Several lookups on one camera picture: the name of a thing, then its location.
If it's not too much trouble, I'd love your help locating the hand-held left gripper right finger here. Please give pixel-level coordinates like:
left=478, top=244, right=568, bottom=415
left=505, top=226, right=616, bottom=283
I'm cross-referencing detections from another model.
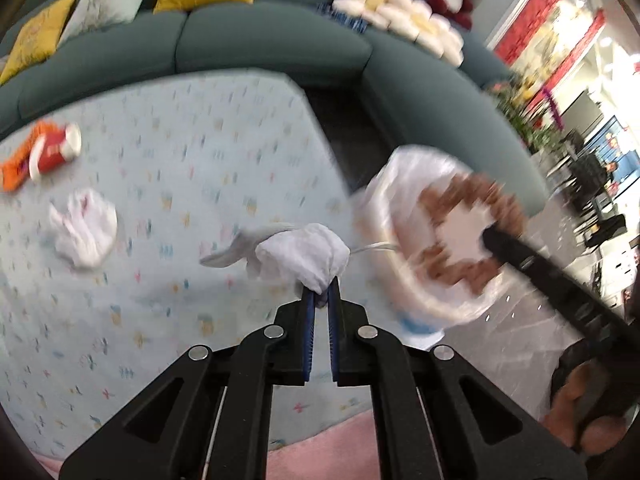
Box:
left=325, top=280, right=588, bottom=480

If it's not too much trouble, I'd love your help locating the red wall decoration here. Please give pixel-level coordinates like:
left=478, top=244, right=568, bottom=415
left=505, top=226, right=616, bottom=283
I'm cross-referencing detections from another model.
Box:
left=492, top=0, right=606, bottom=66

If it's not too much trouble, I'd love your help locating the red paper cup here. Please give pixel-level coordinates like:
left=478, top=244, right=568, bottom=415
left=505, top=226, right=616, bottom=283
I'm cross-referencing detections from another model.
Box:
left=29, top=124, right=82, bottom=182

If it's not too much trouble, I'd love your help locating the teal corner sofa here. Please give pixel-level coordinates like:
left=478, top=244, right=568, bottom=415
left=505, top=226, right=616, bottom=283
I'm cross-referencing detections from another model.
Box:
left=0, top=0, right=551, bottom=221

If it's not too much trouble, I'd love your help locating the blue patterned cloth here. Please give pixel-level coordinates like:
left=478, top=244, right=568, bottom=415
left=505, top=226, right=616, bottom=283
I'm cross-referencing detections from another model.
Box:
left=316, top=2, right=371, bottom=31

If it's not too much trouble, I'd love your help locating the potted green plant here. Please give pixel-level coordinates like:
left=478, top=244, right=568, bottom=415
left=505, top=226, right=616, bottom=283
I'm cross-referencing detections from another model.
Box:
left=492, top=80, right=566, bottom=151

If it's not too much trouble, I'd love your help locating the small orange snack wrapper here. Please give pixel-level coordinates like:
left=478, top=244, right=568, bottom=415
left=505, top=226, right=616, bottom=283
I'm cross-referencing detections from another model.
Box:
left=0, top=122, right=66, bottom=192

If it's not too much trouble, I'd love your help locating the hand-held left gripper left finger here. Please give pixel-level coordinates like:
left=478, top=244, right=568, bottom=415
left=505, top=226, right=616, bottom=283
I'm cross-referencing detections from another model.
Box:
left=59, top=287, right=317, bottom=480

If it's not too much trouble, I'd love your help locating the bin with white bag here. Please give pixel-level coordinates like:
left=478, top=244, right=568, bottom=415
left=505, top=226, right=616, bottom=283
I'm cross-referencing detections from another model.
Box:
left=350, top=145, right=531, bottom=351

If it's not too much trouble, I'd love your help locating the dark chair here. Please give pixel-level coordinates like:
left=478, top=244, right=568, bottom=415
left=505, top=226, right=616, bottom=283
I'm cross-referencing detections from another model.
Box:
left=582, top=212, right=628, bottom=251

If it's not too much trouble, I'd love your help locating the pale blue floral tablecloth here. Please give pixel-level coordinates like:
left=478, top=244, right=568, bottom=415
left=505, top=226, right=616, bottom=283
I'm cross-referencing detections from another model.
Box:
left=0, top=72, right=396, bottom=461

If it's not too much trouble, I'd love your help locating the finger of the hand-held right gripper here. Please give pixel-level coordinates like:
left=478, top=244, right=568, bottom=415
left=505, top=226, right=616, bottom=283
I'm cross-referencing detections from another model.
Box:
left=481, top=227, right=640, bottom=348

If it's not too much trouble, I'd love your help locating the white crumpled tissue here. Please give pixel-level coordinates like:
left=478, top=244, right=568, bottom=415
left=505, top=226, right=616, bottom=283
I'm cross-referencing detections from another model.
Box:
left=49, top=188, right=118, bottom=268

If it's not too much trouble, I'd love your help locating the person's right hand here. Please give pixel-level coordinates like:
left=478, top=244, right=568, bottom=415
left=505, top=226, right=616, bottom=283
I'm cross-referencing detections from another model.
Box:
left=542, top=362, right=632, bottom=456

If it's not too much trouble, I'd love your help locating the small yellow embroidered cushion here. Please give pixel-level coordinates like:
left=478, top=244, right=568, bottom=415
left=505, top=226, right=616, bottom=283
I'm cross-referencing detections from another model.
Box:
left=0, top=0, right=79, bottom=86

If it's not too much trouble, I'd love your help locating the whitish cloth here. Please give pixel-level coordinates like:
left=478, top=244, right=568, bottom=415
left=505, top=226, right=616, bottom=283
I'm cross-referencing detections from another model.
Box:
left=200, top=222, right=351, bottom=295

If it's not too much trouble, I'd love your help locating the brown scrunchie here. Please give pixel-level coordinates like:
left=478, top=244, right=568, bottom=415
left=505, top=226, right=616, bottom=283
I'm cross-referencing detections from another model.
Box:
left=419, top=172, right=527, bottom=293

